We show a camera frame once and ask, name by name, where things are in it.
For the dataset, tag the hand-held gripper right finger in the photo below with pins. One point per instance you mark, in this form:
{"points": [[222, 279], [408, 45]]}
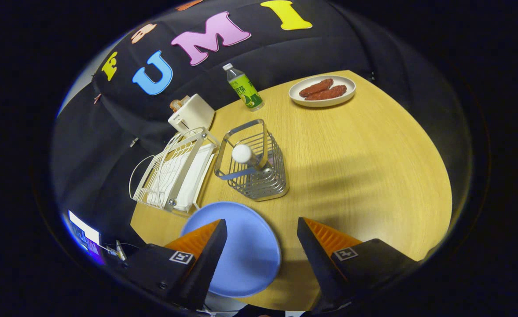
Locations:
{"points": [[318, 264]]}

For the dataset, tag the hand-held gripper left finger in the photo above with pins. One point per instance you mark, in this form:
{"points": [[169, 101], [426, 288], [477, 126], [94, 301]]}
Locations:
{"points": [[206, 268]]}

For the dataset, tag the blue plate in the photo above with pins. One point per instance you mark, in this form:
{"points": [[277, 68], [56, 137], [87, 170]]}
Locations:
{"points": [[250, 251]]}

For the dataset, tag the cream plate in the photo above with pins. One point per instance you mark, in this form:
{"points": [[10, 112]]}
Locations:
{"points": [[347, 88]]}

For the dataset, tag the lit laptop screen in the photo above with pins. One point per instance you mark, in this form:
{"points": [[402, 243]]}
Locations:
{"points": [[85, 233]]}

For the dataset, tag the small metal clip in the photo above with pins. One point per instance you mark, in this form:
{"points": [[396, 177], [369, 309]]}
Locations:
{"points": [[133, 141]]}

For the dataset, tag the white toaster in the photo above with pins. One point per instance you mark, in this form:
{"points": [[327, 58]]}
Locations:
{"points": [[192, 115]]}

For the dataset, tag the toasted bread slice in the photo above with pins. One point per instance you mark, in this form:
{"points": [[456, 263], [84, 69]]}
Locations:
{"points": [[176, 105], [185, 98]]}

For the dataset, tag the brown sausage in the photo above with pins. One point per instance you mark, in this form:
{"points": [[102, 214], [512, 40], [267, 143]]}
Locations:
{"points": [[316, 87], [329, 93]]}

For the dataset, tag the green label drink bottle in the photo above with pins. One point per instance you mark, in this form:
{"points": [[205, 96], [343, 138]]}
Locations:
{"points": [[245, 90]]}

